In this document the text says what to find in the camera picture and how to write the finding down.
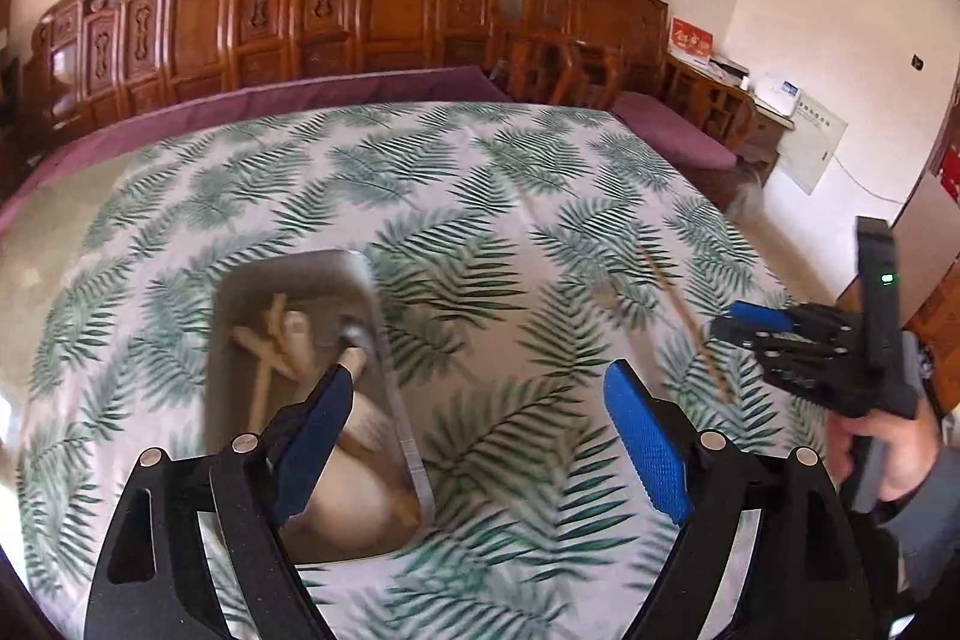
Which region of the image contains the leaf print tablecloth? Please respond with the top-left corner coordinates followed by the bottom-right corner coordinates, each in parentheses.
top-left (15, 101), bottom-right (833, 640)

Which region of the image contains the grey metal tray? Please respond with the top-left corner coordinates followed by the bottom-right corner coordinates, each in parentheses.
top-left (204, 248), bottom-right (437, 566)

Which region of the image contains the white wall panel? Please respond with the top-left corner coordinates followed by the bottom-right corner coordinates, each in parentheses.
top-left (776, 89), bottom-right (848, 196)

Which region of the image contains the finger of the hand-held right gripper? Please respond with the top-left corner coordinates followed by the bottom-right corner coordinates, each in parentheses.
top-left (705, 301), bottom-right (867, 357)
top-left (750, 344), bottom-right (875, 420)

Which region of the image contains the white box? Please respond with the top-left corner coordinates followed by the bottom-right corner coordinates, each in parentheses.
top-left (750, 72), bottom-right (800, 116)

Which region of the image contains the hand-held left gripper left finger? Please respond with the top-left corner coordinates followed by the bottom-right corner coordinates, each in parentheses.
top-left (85, 364), bottom-right (355, 640)

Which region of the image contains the stack of papers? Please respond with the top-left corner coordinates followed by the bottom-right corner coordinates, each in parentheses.
top-left (709, 53), bottom-right (751, 86)

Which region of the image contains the white rice spoon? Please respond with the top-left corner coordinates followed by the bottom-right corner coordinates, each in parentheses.
top-left (281, 310), bottom-right (413, 555)

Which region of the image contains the wooden side table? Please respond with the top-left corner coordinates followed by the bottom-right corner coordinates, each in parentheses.
top-left (664, 51), bottom-right (796, 176)

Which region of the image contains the white cable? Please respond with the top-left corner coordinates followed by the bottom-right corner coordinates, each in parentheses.
top-left (832, 156), bottom-right (905, 206)

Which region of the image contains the person's right forearm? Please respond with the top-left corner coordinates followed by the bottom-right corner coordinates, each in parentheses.
top-left (874, 452), bottom-right (955, 620)

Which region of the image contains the purple cushion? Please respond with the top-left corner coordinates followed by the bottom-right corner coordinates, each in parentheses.
top-left (611, 91), bottom-right (740, 170)

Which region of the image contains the red box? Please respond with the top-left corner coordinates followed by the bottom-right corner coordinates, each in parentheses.
top-left (670, 17), bottom-right (713, 58)

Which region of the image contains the wide carved wooden headboard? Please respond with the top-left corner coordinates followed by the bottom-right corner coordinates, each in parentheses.
top-left (19, 0), bottom-right (503, 124)

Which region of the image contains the narrow carved wooden headboard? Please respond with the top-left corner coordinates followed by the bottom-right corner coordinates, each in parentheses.
top-left (521, 0), bottom-right (668, 101)

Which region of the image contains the wooden armchair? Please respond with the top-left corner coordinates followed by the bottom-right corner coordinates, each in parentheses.
top-left (491, 25), bottom-right (623, 109)

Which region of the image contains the person's right hand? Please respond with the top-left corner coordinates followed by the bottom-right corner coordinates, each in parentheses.
top-left (829, 396), bottom-right (942, 506)

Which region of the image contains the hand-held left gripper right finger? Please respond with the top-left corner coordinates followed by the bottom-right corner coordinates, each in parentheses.
top-left (604, 360), bottom-right (875, 640)

